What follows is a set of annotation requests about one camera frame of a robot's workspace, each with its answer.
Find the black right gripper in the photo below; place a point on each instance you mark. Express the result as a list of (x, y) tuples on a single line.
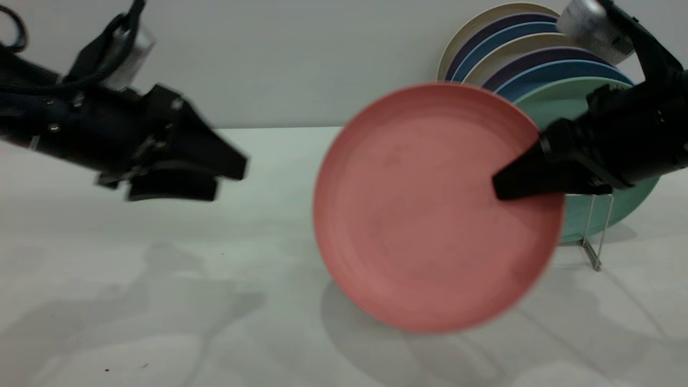
[(634, 134)]

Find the dark purple round plate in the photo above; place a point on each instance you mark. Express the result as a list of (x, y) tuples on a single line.
[(516, 20), (543, 55)]

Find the pink round plate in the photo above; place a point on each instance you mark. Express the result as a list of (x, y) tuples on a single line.
[(424, 215)]

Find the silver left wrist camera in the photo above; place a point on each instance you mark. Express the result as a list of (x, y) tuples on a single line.
[(131, 54)]

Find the green round plate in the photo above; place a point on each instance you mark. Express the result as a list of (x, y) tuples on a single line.
[(556, 102)]

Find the beige round plate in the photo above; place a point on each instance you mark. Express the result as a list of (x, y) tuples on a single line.
[(527, 43), (505, 9)]

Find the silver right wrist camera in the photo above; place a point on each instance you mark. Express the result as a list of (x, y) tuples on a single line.
[(588, 27)]

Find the blue round plate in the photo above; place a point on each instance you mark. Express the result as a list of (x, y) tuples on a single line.
[(521, 30), (553, 70)]

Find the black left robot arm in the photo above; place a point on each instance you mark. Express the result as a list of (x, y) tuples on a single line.
[(27, 107)]

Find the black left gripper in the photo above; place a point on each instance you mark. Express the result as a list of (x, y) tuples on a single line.
[(118, 129)]

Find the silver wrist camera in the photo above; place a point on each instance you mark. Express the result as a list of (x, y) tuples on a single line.
[(588, 27), (131, 54)]

